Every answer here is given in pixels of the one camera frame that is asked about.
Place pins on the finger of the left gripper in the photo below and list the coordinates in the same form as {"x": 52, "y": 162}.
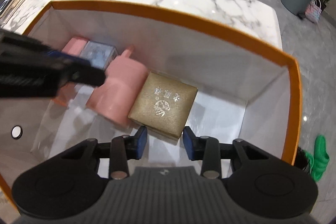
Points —
{"x": 79, "y": 70}

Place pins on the green slipper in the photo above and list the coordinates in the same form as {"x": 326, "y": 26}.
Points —
{"x": 319, "y": 160}

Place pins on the clear plastic box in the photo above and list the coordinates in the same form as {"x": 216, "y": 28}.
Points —
{"x": 98, "y": 54}

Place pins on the woven pastel handbag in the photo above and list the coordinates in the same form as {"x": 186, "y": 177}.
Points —
{"x": 313, "y": 11}

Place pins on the small pink cup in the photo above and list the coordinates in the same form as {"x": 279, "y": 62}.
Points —
{"x": 75, "y": 46}

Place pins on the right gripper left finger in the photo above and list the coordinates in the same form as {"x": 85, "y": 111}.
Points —
{"x": 124, "y": 148}

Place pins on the large orange storage box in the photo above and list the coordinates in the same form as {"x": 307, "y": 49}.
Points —
{"x": 249, "y": 98}

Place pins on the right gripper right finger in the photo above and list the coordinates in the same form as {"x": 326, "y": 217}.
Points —
{"x": 205, "y": 149}

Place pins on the pink cylindrical bottle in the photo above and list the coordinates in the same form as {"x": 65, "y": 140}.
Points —
{"x": 124, "y": 80}

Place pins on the gold square gift box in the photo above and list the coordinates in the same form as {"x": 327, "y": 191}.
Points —
{"x": 163, "y": 104}

